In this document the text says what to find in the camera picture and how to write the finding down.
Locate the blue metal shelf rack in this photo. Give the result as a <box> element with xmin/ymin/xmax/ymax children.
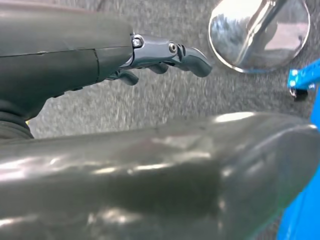
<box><xmin>275</xmin><ymin>57</ymin><xmax>320</xmax><ymax>240</ymax></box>

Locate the chrome stanchion with round base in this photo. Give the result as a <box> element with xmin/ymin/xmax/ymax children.
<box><xmin>208</xmin><ymin>0</ymin><xmax>311</xmax><ymax>74</ymax></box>

